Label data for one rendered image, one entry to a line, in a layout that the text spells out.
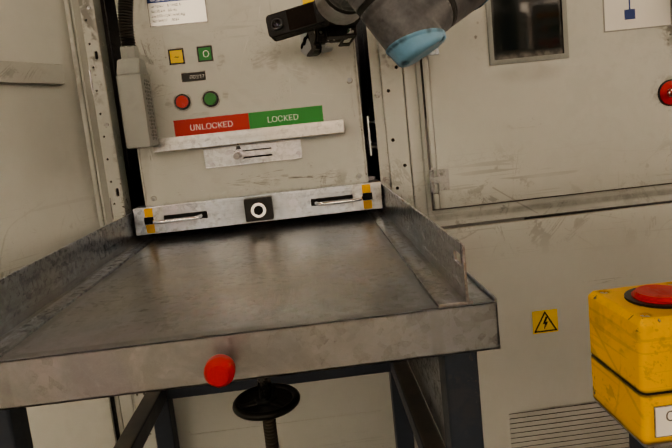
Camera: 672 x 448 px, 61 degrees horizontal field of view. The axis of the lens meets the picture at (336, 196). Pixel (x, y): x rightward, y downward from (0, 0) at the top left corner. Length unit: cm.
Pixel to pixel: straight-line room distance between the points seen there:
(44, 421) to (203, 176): 68
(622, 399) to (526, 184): 90
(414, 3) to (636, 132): 72
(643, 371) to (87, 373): 54
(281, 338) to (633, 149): 104
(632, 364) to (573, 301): 99
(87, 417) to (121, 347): 84
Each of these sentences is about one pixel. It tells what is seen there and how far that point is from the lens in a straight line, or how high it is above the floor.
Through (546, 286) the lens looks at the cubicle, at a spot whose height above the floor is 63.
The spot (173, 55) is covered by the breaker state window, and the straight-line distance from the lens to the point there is 129.
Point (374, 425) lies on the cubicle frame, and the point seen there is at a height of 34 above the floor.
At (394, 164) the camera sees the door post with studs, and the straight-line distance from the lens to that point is 131.
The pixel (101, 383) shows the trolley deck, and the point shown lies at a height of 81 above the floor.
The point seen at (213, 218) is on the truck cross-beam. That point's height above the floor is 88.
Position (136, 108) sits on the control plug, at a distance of 119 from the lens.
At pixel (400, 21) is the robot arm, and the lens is 93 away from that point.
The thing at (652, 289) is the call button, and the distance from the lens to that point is 53.
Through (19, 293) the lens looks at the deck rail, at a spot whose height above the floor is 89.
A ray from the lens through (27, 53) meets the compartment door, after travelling 132.
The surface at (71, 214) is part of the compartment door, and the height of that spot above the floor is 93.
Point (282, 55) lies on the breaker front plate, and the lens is 127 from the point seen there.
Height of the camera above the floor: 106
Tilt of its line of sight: 7 degrees down
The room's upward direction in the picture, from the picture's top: 6 degrees counter-clockwise
